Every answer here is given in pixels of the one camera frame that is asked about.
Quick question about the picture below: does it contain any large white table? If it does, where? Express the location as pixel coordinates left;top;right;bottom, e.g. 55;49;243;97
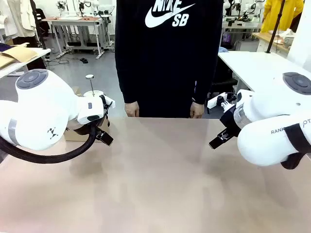
218;50;307;92

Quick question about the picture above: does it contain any person's right hand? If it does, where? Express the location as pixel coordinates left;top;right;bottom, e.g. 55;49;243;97
124;101;140;118

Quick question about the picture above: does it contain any person's right forearm black sleeve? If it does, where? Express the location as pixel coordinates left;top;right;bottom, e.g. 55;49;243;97
114;55;138;104

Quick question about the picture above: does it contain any white table with paper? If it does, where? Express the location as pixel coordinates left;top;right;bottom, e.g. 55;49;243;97
0;47;52;79

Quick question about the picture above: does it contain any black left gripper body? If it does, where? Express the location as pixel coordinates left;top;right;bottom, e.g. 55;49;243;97
72;116;110;135

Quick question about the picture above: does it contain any person in white coat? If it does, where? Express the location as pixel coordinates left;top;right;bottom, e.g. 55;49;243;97
0;0;47;70

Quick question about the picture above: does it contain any black tripod pole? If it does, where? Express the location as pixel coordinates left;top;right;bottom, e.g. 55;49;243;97
266;0;286;54

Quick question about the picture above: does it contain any person's left forearm black sleeve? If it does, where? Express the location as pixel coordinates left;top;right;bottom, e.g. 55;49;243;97
191;55;219;105

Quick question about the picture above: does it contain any black corrugated cable hose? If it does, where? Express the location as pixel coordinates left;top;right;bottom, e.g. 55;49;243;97
0;121;98;165

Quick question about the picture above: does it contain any white power strip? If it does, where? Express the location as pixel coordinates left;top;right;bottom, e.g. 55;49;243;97
207;93;228;109

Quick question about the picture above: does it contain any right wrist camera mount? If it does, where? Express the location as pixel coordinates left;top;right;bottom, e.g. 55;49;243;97
217;93;238;109

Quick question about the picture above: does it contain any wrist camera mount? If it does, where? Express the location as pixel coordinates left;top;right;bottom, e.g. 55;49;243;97
217;93;238;109
99;95;116;115

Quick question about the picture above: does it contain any wooden table with dishes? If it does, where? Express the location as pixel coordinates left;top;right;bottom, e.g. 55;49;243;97
252;28;296;53

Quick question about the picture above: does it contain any brown cardboard box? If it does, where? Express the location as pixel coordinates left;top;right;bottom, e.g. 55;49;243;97
63;86;110;143

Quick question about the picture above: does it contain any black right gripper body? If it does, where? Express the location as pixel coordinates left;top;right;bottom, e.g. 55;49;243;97
219;106;243;138

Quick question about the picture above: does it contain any black strap on arm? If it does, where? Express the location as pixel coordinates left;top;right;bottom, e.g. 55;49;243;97
280;123;311;170

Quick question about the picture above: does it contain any white metal-legged lab desk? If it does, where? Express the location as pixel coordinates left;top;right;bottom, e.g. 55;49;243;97
41;16;108;60

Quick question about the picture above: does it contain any metal stand with white base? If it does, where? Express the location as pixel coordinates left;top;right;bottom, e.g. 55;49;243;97
83;74;105;98

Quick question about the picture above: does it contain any black Nike hoodie torso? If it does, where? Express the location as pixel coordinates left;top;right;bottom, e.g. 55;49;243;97
114;0;224;119

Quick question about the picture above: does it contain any person's left hand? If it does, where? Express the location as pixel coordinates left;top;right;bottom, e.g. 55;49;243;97
189;101;204;119

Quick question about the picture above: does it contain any black chair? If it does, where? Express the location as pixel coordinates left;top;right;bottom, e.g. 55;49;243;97
210;57;238;99

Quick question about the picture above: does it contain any brown paper envelope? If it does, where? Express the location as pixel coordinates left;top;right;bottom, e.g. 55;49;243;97
0;43;39;69

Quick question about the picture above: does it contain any person in yellow coat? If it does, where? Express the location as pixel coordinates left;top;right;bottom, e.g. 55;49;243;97
260;0;305;33

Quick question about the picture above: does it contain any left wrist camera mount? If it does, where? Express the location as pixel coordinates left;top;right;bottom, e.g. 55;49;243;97
99;95;116;115

